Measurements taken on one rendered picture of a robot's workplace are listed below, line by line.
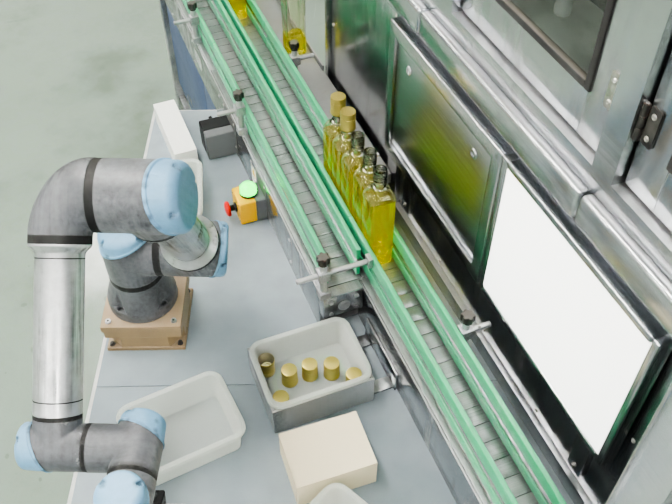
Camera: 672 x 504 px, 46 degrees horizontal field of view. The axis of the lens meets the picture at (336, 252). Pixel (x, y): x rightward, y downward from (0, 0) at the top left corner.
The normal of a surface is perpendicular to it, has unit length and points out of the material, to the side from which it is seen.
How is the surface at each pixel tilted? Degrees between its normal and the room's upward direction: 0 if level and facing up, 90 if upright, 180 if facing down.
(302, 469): 0
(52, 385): 44
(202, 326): 0
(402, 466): 0
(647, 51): 90
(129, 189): 37
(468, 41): 90
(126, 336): 90
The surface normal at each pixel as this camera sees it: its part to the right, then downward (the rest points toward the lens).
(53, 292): 0.10, 0.02
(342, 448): 0.00, -0.68
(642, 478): -0.93, 0.27
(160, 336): 0.02, 0.73
